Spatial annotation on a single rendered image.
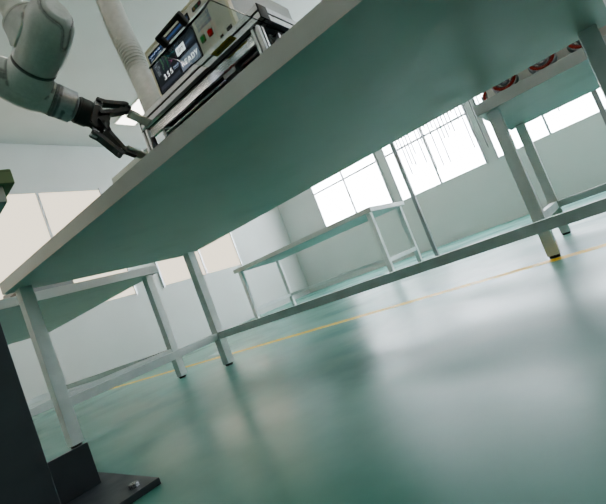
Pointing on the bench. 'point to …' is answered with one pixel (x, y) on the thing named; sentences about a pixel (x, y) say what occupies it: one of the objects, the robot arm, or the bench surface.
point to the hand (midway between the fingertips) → (145, 138)
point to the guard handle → (170, 27)
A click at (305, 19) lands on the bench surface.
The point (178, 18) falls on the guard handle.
